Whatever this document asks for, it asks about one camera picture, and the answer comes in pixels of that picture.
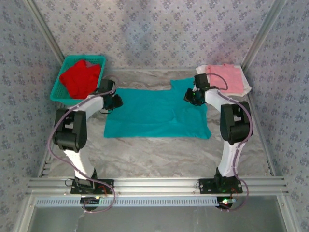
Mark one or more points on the teal t-shirt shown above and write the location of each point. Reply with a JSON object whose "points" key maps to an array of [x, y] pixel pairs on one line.
{"points": [[154, 116]]}

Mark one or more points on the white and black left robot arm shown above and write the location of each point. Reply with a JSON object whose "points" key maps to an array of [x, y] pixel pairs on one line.
{"points": [[70, 128]]}

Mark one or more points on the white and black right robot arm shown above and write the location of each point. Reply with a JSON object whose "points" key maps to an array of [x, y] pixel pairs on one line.
{"points": [[236, 123]]}

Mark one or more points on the red t-shirt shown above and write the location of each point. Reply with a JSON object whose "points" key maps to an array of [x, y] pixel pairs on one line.
{"points": [[79, 79]]}

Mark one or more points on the small grey cloth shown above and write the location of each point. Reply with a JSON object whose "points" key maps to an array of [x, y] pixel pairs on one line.
{"points": [[89, 64]]}

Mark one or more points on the pink t-shirt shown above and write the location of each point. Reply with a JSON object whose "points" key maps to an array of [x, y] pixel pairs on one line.
{"points": [[234, 72]]}

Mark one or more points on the white t-shirt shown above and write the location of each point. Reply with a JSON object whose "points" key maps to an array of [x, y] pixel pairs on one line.
{"points": [[246, 84]]}

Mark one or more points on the teal plastic basket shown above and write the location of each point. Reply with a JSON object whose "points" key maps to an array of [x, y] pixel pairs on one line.
{"points": [[56, 95]]}

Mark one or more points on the controller board with LEDs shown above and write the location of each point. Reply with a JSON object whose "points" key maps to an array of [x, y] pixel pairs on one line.
{"points": [[225, 201], [90, 199]]}

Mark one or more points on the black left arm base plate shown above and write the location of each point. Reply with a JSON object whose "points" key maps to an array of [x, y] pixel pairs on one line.
{"points": [[108, 187]]}

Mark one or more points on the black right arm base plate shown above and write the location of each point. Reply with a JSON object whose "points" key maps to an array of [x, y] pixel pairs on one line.
{"points": [[205, 187]]}

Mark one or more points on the aluminium mounting rail beam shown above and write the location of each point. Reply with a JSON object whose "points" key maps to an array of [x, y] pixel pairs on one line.
{"points": [[157, 186]]}

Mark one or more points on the aluminium frame post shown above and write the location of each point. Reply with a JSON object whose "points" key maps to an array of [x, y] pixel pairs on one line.
{"points": [[46, 33], [263, 33]]}

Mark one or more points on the aluminium table edge rail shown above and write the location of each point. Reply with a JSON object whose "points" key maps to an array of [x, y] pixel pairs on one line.
{"points": [[47, 166], [268, 154]]}

